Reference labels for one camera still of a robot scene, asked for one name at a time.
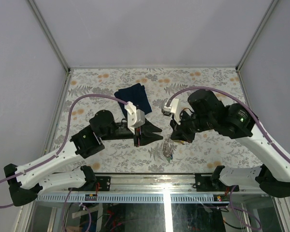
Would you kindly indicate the slotted white cable duct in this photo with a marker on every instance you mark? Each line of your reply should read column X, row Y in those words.
column 129, row 198

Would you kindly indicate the folded navy blue cloth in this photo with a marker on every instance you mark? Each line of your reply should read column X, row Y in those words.
column 137, row 95

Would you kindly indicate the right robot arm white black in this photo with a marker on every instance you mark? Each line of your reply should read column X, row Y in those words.
column 239, row 123

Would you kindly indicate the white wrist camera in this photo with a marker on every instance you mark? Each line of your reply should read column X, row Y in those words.
column 172, row 108
column 135, row 116

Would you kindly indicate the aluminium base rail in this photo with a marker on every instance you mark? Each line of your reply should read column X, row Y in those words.
column 121, row 183

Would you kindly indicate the right aluminium frame post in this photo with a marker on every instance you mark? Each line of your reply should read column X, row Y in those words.
column 271, row 8

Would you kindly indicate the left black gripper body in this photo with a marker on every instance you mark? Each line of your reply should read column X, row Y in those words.
column 137, row 136

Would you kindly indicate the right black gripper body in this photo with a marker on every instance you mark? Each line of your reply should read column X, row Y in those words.
column 186, row 132

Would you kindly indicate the keyring with tagged keys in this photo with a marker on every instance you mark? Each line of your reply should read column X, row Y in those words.
column 167, row 149

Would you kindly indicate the left aluminium frame post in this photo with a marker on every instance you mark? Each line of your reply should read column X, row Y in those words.
column 48, row 34

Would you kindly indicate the aluminium frame post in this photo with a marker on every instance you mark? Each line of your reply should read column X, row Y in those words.
column 48, row 34
column 271, row 8

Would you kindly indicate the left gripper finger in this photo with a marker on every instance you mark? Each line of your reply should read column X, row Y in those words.
column 150, row 138
column 150, row 128

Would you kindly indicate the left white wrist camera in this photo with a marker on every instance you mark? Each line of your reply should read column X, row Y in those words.
column 135, row 116

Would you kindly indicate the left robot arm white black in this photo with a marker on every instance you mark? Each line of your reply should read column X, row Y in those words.
column 27, row 182

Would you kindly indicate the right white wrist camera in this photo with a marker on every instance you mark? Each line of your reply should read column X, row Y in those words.
column 172, row 108

